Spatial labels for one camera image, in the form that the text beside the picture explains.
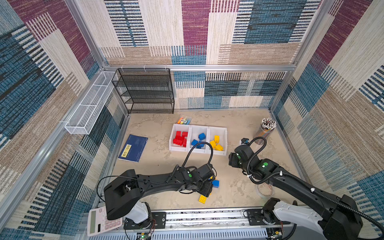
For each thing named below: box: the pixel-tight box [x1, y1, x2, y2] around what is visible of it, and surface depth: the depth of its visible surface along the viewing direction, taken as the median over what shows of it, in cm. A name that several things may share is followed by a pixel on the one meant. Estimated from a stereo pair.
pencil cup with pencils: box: [253, 117, 277, 145], surface depth 91 cm
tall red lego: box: [173, 135, 185, 146], surface depth 102 cm
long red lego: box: [172, 138, 183, 146], surface depth 101 cm
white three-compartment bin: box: [169, 123, 228, 156], surface depth 102 cm
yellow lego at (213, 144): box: [209, 140, 217, 149], surface depth 99 cm
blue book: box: [118, 134, 149, 163], surface depth 101 cm
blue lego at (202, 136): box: [198, 132, 206, 141], surface depth 104 cm
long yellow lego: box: [198, 194, 207, 204], surface depth 79 cm
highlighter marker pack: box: [176, 115, 192, 125], surface depth 114 cm
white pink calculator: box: [87, 206, 123, 237], surface depth 71 cm
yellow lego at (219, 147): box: [215, 144, 224, 151], surface depth 98 cm
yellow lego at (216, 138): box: [213, 135, 220, 144], surface depth 104 cm
